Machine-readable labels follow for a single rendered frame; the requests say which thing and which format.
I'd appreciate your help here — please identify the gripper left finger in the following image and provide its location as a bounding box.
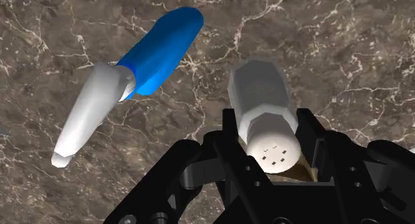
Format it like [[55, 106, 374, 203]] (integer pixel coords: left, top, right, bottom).
[[102, 108, 275, 224]]

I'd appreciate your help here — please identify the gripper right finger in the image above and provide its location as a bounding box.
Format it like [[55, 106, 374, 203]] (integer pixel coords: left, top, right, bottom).
[[295, 108, 415, 224]]

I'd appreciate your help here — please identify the blue and white bottle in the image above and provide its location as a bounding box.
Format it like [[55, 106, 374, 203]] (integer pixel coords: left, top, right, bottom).
[[51, 7, 205, 169]]

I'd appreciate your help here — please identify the white salt shaker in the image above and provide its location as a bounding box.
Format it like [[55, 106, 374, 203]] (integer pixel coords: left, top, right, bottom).
[[227, 58, 302, 175]]

